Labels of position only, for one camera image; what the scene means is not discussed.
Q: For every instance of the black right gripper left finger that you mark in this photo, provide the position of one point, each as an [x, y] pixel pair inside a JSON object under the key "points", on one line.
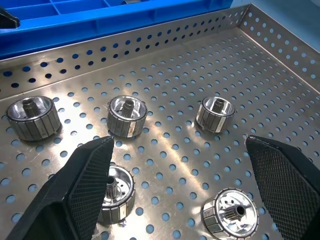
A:
{"points": [[75, 190]]}

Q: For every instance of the metal nut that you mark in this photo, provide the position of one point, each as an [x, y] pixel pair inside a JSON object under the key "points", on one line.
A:
{"points": [[122, 182], [232, 215]]}

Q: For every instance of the perforated metal tray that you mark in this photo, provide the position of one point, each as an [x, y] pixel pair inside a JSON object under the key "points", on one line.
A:
{"points": [[100, 71]]}

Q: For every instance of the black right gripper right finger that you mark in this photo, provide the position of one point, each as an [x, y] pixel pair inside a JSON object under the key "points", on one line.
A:
{"points": [[287, 190]]}

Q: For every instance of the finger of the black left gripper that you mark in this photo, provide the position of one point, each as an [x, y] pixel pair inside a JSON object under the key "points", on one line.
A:
{"points": [[7, 21]]}

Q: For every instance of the blue compartment tray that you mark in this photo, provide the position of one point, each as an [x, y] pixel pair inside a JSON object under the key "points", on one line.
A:
{"points": [[75, 27]]}

